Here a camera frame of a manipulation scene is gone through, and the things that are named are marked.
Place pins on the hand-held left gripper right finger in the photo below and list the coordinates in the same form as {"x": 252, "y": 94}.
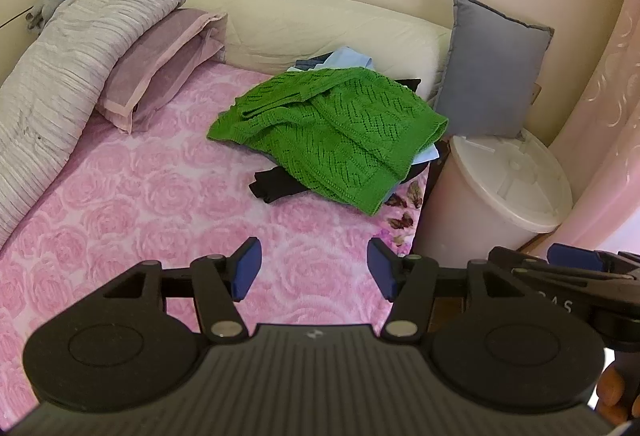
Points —
{"x": 380, "y": 266}

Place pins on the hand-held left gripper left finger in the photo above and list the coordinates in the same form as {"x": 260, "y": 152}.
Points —
{"x": 247, "y": 266}

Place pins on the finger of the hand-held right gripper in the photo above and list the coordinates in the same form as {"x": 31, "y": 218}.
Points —
{"x": 515, "y": 261}
{"x": 575, "y": 257}

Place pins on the green knitted sweater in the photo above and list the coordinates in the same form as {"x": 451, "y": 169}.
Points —
{"x": 340, "y": 131}

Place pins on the person's right hand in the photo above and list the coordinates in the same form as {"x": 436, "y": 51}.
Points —
{"x": 612, "y": 388}

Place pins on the black garment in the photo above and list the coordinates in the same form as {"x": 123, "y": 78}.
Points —
{"x": 277, "y": 186}

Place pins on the pink bin with white lid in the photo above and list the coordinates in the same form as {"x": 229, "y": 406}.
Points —
{"x": 500, "y": 176}

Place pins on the pink rose print blanket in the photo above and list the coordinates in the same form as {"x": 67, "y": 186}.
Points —
{"x": 125, "y": 196}

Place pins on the pink curtain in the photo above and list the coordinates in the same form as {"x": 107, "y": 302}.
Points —
{"x": 610, "y": 116}

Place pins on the grey cushion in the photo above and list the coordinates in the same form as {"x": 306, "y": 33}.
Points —
{"x": 490, "y": 71}

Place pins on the dark blue garment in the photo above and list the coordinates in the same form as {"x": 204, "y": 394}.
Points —
{"x": 307, "y": 64}

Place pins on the purple pillow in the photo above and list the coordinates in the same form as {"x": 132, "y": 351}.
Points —
{"x": 150, "y": 61}

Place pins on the cream padded headboard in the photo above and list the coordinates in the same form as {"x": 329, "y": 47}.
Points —
{"x": 300, "y": 21}

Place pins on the lilac ribbed quilt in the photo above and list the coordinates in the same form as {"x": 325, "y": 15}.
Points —
{"x": 60, "y": 66}

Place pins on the grey plush toy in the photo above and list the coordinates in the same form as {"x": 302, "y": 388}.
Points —
{"x": 42, "y": 11}

